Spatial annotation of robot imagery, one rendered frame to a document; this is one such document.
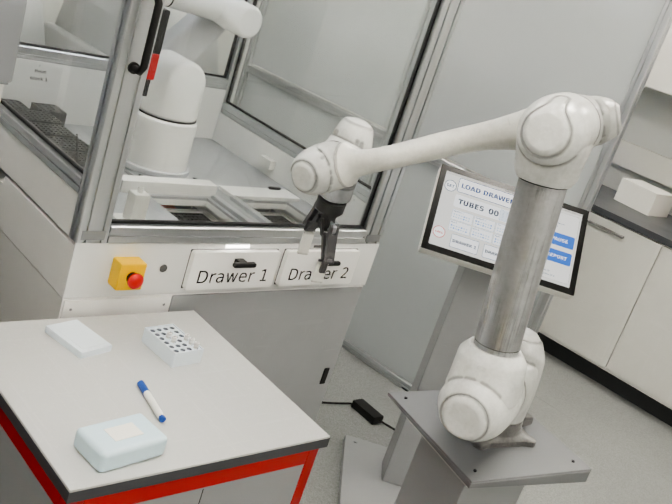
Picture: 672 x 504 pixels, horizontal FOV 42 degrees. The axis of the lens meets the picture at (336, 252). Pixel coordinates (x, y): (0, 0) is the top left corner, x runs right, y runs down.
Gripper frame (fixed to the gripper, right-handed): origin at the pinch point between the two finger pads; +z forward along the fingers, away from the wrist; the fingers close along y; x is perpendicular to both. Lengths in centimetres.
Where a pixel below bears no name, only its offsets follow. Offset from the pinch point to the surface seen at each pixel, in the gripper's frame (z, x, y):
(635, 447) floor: 117, -224, 57
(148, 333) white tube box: 13.0, 42.4, -17.3
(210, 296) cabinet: 18.0, 21.3, 7.9
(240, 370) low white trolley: 16.2, 20.8, -25.4
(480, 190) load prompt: -10, -70, 41
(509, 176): 7, -121, 98
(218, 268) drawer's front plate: 8.3, 21.6, 7.0
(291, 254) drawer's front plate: 6.8, -1.1, 15.6
